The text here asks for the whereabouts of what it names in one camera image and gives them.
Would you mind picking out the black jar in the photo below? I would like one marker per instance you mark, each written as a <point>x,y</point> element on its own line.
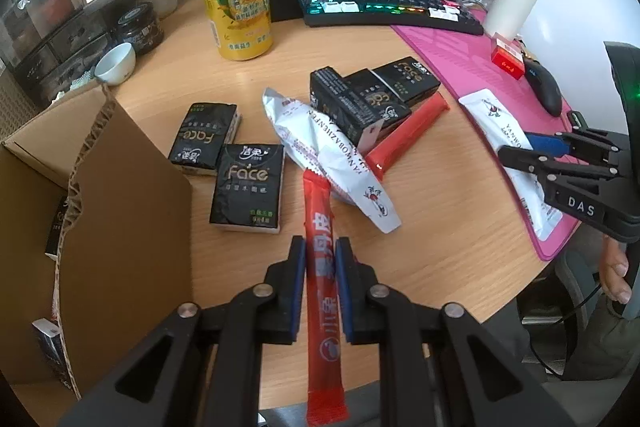
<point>140,27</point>

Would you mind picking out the black tissue pack white side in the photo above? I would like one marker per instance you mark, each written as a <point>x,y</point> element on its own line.
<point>56,229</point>

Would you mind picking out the black drawer organizer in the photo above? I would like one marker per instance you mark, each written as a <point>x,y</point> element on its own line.
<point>49,44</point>

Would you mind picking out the long red snack bar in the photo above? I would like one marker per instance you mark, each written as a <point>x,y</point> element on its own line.
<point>398,142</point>

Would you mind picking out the red stick sachet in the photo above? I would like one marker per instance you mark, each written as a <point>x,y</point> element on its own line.
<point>325,400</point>

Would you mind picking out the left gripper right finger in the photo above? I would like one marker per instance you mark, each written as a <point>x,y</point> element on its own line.
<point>438,367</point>

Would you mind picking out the black Face tissue pack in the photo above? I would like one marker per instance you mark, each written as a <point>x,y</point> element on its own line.
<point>383,101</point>
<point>409,79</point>

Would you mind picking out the pink desk mat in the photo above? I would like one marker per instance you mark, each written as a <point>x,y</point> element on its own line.
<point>462,64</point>

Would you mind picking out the silver white sachet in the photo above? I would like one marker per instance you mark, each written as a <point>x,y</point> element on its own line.
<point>314,142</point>

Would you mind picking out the person's hand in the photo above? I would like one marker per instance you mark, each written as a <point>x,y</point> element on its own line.
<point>613,267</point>

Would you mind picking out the upright black tissue pack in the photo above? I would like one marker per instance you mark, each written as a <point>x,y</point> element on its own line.
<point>330,94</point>

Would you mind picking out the white tumbler black lid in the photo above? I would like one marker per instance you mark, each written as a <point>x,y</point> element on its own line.
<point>505,18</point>

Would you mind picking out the red cigarette pack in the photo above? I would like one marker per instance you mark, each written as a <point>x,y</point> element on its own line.
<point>508,57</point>

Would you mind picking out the brown cardboard box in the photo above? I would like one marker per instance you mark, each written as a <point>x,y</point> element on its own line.
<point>123,255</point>

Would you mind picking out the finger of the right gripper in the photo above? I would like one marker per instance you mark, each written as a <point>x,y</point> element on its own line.
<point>578,142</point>
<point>545,164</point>

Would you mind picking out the white tea cup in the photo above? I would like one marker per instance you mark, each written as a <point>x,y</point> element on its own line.
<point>117,65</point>

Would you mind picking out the black computer mouse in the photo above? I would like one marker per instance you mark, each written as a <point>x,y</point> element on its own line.
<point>544,87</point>

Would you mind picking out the RGB backlit keyboard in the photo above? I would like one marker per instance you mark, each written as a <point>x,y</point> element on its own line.
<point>436,14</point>

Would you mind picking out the white sachet red text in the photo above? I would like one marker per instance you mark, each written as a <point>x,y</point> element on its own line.
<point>508,140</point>

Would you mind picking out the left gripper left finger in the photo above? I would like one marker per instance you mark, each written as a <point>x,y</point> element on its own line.
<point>201,367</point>

